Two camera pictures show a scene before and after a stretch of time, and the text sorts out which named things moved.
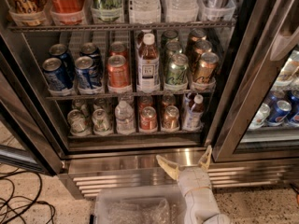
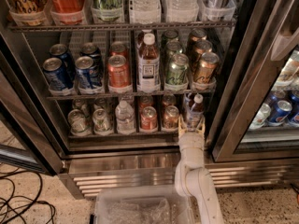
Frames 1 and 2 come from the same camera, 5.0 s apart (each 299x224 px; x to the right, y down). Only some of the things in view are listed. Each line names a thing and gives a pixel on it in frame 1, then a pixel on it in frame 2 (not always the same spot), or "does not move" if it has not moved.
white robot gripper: x=193 y=179 to x=191 y=139
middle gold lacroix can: x=200 y=47 does not move
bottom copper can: x=171 y=119 does not move
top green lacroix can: x=106 y=3 does not move
